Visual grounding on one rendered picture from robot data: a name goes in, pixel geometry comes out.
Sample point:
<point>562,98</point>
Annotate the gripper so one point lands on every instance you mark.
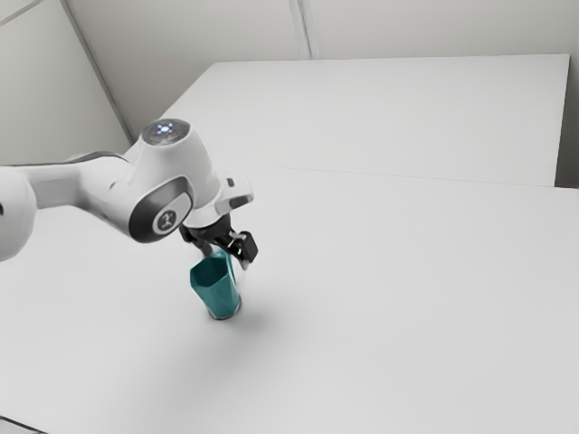
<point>209,233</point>

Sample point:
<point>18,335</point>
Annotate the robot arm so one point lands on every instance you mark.
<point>167,172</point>

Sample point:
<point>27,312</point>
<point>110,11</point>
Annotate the teal faceted mug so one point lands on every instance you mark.
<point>217,285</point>

